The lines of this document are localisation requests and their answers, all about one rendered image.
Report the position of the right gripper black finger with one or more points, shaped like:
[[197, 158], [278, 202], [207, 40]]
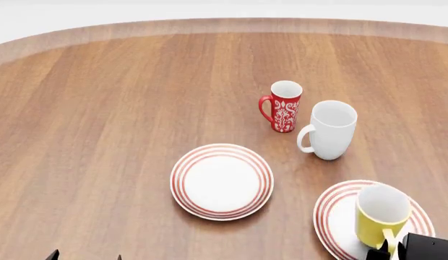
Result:
[[400, 252], [378, 254]]

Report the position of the yellow and white mug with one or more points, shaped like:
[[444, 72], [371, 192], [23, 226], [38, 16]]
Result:
[[370, 230]]

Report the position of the white plate with red rings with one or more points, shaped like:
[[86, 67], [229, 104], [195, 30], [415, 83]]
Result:
[[337, 224], [222, 182]]

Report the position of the plain white mug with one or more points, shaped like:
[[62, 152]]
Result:
[[330, 138]]

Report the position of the red white-patterned tall mug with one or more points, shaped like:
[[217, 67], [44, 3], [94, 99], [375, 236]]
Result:
[[286, 113]]

